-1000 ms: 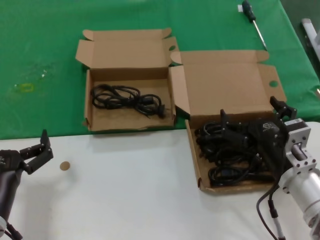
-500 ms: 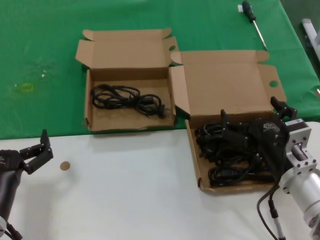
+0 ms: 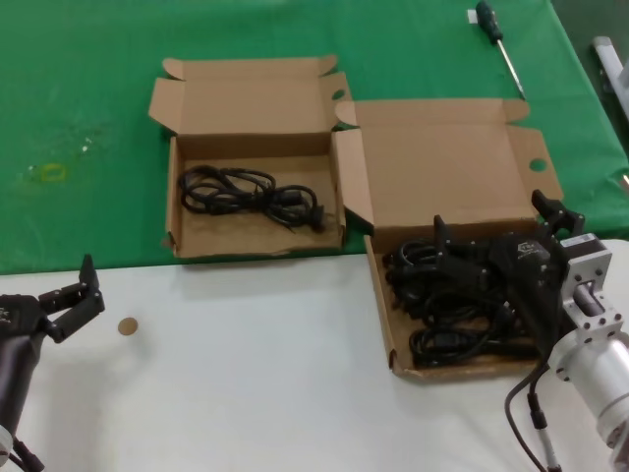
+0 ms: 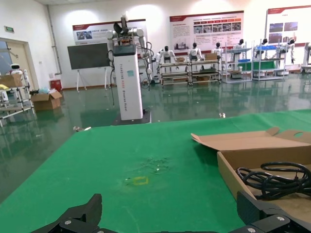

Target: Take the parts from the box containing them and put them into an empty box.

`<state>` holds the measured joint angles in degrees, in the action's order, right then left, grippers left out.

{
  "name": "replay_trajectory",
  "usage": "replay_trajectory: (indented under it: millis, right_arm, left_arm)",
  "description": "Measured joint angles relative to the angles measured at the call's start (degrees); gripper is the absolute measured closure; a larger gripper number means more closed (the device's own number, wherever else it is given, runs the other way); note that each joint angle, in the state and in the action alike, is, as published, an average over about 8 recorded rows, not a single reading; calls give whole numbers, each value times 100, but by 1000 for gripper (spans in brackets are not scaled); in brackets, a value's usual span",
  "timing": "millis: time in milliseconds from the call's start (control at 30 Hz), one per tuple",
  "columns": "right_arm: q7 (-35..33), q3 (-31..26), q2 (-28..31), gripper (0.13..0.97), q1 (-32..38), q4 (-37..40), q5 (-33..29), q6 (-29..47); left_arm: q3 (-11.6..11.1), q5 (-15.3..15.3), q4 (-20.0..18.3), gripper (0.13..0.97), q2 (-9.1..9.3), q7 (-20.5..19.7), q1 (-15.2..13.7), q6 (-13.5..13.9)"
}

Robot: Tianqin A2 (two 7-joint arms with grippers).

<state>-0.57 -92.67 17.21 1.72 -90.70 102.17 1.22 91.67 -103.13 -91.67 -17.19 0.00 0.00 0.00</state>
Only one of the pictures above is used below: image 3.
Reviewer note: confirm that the yellow green rubber band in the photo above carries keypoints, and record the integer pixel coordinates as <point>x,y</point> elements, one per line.
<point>53,168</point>

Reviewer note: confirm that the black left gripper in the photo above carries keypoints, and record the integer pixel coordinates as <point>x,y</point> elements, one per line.
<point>22,317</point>

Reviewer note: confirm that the open brown cardboard box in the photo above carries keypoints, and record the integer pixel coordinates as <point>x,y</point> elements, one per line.
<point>442,162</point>
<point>255,123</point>

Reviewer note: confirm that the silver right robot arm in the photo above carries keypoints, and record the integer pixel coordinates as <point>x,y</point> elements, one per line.
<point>599,364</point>

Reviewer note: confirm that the green tablecloth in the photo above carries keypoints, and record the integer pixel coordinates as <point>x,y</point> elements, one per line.
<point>74,74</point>

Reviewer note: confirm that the round brown cardboard disc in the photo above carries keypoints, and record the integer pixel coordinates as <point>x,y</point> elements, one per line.
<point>128,326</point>

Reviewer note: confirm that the white tape piece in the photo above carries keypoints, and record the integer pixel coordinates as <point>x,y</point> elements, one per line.
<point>472,17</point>

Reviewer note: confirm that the grey metal profile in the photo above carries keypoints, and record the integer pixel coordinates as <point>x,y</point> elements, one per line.
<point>611,64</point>

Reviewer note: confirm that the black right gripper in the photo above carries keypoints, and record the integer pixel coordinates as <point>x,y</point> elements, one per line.
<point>528,275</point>

